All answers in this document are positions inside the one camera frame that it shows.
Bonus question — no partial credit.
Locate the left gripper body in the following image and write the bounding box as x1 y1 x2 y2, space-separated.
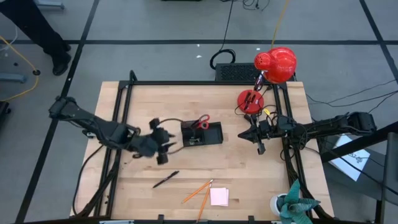
133 117 171 166

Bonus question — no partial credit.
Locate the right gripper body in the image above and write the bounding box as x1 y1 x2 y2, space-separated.
248 114 275 156

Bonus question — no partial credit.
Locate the black pen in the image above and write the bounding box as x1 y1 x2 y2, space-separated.
152 170 180 189

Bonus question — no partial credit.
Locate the orange pencil with eraser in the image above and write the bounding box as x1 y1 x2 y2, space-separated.
182 179 215 205
196 183 213 223

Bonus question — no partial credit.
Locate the pink sticky note pad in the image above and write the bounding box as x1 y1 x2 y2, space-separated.
210 187 230 207

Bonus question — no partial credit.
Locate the black mesh desk organizer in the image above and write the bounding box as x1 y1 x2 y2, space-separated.
180 119 224 147

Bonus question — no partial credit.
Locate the black vented computer box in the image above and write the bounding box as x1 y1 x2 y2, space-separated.
214 63 261 82

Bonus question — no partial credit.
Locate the red desk lamp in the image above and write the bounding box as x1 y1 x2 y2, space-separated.
237 46 298 115

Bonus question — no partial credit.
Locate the teal plant in white pot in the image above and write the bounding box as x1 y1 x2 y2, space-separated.
269 179 321 224

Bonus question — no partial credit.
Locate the white paper sheet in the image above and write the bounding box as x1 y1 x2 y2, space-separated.
328 133 371 182

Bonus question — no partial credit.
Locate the grey desk foot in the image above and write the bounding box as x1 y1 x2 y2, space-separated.
33 0 66 10
0 73 28 84

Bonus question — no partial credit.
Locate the person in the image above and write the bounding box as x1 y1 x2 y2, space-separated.
0 0 73 77

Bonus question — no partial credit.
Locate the black table frame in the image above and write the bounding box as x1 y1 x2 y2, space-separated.
72 70 335 224

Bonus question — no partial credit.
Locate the black coiled floor cable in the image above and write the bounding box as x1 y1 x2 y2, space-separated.
210 0 236 71

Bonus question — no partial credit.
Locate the black diagonal frame beam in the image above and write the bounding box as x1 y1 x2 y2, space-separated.
320 120 398 163

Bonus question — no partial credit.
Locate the yellow floor cable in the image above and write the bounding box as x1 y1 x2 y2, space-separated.
270 0 290 50

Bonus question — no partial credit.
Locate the yellow floor cord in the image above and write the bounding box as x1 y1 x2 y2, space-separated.
0 35 40 103

